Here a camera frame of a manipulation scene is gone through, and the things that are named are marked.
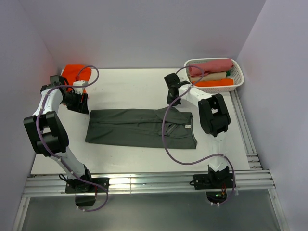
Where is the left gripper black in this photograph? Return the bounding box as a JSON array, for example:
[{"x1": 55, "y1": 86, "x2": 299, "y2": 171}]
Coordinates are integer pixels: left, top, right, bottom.
[{"x1": 61, "y1": 90, "x2": 89, "y2": 114}]

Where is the dark grey t shirt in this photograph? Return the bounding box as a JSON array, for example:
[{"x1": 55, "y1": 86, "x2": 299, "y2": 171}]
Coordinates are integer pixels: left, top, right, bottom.
[{"x1": 85, "y1": 108, "x2": 197, "y2": 149}]

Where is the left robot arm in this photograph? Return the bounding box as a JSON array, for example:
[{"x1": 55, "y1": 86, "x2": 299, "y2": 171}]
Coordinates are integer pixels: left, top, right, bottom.
[{"x1": 23, "y1": 75, "x2": 109, "y2": 193}]

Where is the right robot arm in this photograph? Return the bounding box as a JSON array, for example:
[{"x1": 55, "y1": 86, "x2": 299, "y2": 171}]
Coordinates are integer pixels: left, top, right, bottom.
[{"x1": 161, "y1": 73, "x2": 236, "y2": 190}]

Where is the rolled pink t shirt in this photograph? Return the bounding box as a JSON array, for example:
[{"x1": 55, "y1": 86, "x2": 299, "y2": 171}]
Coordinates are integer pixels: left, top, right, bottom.
[{"x1": 188, "y1": 58, "x2": 233, "y2": 77}]

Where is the orange t shirt on table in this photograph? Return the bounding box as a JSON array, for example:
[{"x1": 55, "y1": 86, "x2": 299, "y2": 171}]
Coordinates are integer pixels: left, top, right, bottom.
[{"x1": 61, "y1": 64, "x2": 91, "y2": 85}]

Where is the rolled beige t shirt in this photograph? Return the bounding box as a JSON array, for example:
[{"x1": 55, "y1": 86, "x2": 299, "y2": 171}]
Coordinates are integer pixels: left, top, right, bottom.
[{"x1": 188, "y1": 72, "x2": 226, "y2": 82}]

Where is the rolled orange t shirt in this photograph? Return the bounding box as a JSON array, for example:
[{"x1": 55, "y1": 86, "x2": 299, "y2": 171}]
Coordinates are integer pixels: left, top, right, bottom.
[{"x1": 195, "y1": 78, "x2": 233, "y2": 87}]

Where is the white plastic basket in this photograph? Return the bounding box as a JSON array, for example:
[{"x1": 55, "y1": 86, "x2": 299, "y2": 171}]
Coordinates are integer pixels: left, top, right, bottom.
[{"x1": 183, "y1": 58, "x2": 244, "y2": 93}]

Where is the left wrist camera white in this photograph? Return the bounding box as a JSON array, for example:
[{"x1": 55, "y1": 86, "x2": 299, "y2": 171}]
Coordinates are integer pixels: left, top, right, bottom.
[{"x1": 73, "y1": 80, "x2": 88, "y2": 95}]

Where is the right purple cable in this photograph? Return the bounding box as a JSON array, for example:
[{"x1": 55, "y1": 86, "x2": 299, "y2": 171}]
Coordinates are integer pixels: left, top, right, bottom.
[{"x1": 161, "y1": 65, "x2": 237, "y2": 206}]

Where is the purple cable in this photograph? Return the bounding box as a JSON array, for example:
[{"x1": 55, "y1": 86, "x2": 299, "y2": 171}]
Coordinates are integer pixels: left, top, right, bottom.
[
  {"x1": 161, "y1": 65, "x2": 237, "y2": 206},
  {"x1": 36, "y1": 64, "x2": 109, "y2": 213}
]

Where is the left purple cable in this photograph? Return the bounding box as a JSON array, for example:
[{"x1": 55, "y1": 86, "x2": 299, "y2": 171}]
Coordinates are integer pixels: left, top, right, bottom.
[{"x1": 36, "y1": 64, "x2": 109, "y2": 213}]

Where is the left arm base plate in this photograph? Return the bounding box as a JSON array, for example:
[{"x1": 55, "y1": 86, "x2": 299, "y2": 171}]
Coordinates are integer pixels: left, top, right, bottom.
[{"x1": 65, "y1": 179, "x2": 105, "y2": 207}]

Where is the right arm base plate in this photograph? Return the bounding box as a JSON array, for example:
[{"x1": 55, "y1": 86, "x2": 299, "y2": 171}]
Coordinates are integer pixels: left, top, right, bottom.
[{"x1": 189, "y1": 172, "x2": 236, "y2": 206}]

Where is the aluminium rail frame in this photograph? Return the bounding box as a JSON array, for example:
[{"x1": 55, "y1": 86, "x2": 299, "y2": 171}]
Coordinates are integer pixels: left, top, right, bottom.
[{"x1": 13, "y1": 90, "x2": 289, "y2": 231}]

